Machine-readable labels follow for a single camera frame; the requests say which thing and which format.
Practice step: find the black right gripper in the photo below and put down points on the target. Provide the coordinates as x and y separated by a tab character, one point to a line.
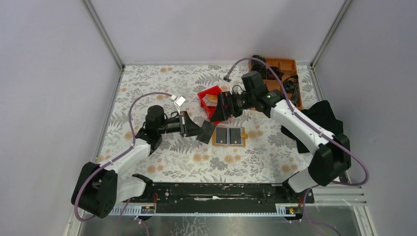
221	112

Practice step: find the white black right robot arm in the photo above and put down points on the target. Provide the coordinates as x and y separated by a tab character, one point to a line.
330	157

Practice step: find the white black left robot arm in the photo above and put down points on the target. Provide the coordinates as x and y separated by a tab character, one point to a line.
99	188

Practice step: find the red plastic bin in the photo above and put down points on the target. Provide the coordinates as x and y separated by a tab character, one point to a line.
215	90

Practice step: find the dark brown credit card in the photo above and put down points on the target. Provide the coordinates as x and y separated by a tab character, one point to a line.
235	136

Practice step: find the black cloth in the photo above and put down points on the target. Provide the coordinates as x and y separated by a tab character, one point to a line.
322	114

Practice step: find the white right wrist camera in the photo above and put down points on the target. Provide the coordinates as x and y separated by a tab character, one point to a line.
232	83

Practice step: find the rolled dark belt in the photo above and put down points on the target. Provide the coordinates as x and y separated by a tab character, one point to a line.
258	60
274	70

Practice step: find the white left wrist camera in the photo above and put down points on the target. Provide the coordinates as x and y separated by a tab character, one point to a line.
178	102

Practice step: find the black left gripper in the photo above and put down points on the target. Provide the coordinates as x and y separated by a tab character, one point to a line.
187	126

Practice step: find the brown compartment organizer tray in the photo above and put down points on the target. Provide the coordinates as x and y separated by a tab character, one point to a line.
290	79

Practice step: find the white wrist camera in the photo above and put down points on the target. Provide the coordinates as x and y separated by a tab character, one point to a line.
232	83
178	102

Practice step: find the floral table mat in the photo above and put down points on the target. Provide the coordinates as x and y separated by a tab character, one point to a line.
269	156

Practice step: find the yellow leather card holder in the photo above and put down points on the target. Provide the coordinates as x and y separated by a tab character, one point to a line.
244	136

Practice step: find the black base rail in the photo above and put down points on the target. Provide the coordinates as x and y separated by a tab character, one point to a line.
222	198

